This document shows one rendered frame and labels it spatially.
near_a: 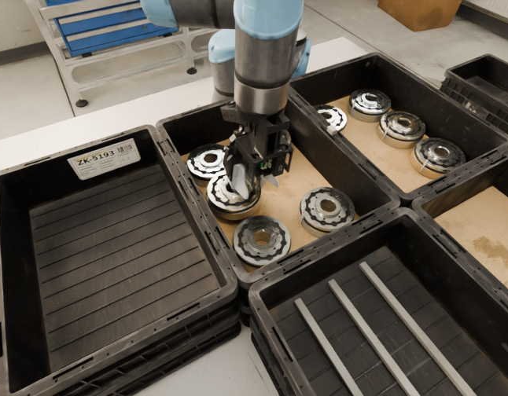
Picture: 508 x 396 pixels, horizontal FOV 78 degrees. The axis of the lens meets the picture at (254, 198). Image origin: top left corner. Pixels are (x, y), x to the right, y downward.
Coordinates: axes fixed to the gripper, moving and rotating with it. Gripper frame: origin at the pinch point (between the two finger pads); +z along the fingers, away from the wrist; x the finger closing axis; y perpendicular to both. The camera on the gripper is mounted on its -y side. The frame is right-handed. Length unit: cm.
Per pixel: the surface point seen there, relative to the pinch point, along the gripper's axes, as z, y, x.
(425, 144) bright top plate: -1.4, 7.6, 40.5
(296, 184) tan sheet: 3.3, 1.8, 10.7
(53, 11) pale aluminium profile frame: 30, -183, -24
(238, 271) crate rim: -5.4, 17.9, -11.3
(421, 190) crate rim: -7.4, 19.6, 22.3
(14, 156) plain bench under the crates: 20, -54, -46
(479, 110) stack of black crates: 28, -16, 120
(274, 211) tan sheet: 3.8, 5.8, 3.1
